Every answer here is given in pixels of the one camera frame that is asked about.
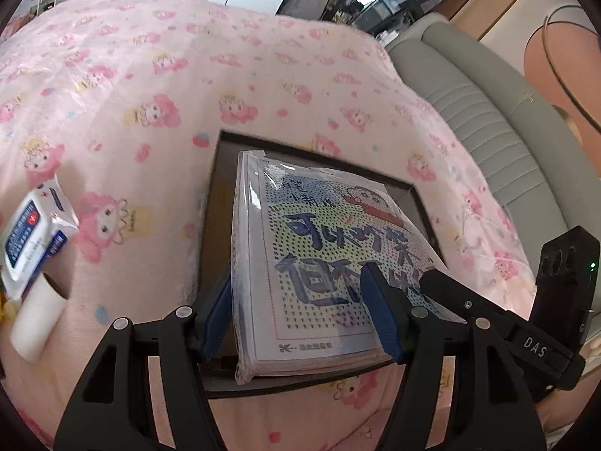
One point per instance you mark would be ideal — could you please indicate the grey padded headboard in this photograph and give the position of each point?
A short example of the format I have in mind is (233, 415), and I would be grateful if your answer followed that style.
(534, 166)

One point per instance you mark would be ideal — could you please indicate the black Daphne shoe box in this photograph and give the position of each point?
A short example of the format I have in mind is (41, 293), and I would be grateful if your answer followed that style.
(218, 373)

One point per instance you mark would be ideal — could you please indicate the white paper roll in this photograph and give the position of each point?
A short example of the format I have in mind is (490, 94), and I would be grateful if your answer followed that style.
(37, 317)

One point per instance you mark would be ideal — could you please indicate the yellow snack packet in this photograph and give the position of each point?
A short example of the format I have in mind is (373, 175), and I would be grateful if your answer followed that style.
(9, 308)

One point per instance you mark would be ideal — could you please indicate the cartoon diamond painting kit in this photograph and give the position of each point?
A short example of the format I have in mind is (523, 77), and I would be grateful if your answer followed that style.
(300, 236)

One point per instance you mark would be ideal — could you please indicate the white wet wipes pack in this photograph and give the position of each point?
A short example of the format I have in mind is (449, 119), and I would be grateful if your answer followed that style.
(42, 224)

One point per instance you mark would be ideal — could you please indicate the pink cartoon bedspread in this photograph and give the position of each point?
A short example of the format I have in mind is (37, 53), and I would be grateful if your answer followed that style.
(124, 100)

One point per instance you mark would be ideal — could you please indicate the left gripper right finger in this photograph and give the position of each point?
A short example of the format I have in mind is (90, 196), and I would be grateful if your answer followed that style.
(490, 406)

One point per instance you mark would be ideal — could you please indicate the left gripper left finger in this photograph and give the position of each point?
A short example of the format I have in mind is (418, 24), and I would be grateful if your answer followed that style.
(142, 388)

